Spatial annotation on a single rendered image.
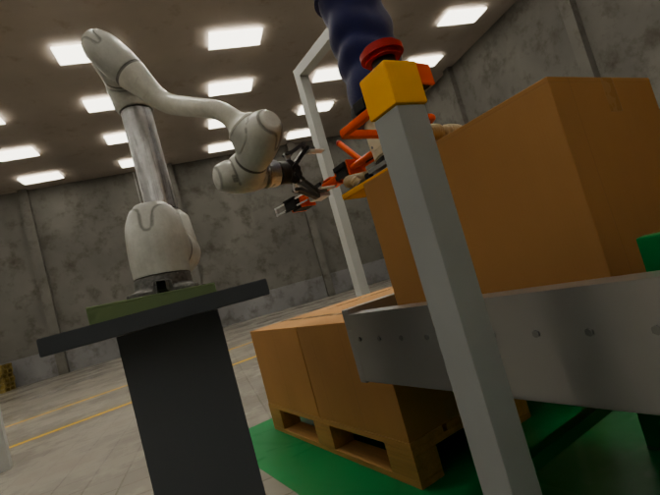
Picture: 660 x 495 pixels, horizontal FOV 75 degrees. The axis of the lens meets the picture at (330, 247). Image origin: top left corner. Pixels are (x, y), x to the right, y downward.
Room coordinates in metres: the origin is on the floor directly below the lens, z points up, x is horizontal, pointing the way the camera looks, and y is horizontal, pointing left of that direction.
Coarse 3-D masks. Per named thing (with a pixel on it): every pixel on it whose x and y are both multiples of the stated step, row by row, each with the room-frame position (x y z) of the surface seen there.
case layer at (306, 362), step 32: (288, 320) 2.41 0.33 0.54; (320, 320) 1.87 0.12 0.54; (256, 352) 2.39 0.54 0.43; (288, 352) 2.03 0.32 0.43; (320, 352) 1.75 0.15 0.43; (352, 352) 1.55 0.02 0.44; (288, 384) 2.11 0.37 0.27; (320, 384) 1.82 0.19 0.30; (352, 384) 1.61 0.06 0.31; (384, 384) 1.43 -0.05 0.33; (320, 416) 1.89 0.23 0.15; (352, 416) 1.66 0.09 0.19; (384, 416) 1.48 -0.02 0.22; (416, 416) 1.42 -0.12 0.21; (448, 416) 1.49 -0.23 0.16
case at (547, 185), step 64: (512, 128) 0.83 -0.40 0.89; (576, 128) 0.77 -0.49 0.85; (640, 128) 0.90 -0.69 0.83; (384, 192) 1.19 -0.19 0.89; (512, 192) 0.87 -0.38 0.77; (576, 192) 0.77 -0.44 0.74; (640, 192) 0.85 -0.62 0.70; (384, 256) 1.26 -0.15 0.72; (512, 256) 0.91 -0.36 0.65; (576, 256) 0.80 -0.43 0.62; (640, 256) 0.81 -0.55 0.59
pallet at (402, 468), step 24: (288, 432) 2.25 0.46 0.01; (312, 432) 2.12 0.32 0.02; (336, 432) 1.85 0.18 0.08; (360, 432) 1.63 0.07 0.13; (432, 432) 1.44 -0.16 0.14; (360, 456) 1.71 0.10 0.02; (384, 456) 1.65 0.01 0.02; (408, 456) 1.41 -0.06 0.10; (432, 456) 1.43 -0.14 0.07; (408, 480) 1.44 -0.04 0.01; (432, 480) 1.41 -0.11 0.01
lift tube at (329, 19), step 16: (320, 0) 1.36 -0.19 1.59; (336, 0) 1.32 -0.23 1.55; (352, 0) 1.30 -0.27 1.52; (368, 0) 1.31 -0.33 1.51; (336, 16) 1.32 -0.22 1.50; (352, 16) 1.29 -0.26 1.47; (368, 16) 1.29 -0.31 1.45; (384, 16) 1.32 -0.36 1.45; (336, 32) 1.33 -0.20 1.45; (352, 32) 1.31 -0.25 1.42; (368, 32) 1.29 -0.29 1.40; (384, 32) 1.30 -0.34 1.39; (336, 48) 1.37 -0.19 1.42; (352, 48) 1.30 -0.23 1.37; (352, 64) 1.32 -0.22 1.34; (352, 80) 1.32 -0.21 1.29; (352, 96) 1.35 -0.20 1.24
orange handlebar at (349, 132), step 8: (360, 120) 1.10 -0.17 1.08; (432, 120) 1.26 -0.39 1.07; (344, 128) 1.16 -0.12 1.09; (352, 128) 1.14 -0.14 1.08; (344, 136) 1.17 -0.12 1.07; (352, 136) 1.19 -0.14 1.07; (360, 136) 1.21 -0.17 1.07; (368, 136) 1.23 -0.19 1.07; (376, 136) 1.25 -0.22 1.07; (368, 152) 1.44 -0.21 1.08; (360, 160) 1.48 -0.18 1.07; (352, 168) 1.52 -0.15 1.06; (360, 168) 1.55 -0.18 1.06; (328, 184) 1.64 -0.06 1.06; (336, 184) 1.64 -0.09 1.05
